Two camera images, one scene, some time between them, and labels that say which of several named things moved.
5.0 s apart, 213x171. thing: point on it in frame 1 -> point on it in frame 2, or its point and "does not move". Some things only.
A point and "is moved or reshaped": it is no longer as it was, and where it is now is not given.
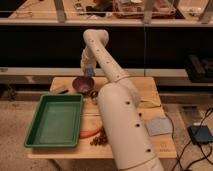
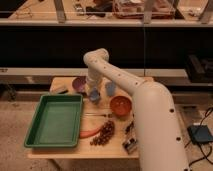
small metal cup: x=89 y=71 is moved or reshaped
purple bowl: x=83 y=85 does not move
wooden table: x=145 y=88 does not move
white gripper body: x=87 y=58 -> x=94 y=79
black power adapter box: x=200 y=134 does not move
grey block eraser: x=61 y=90 does not move
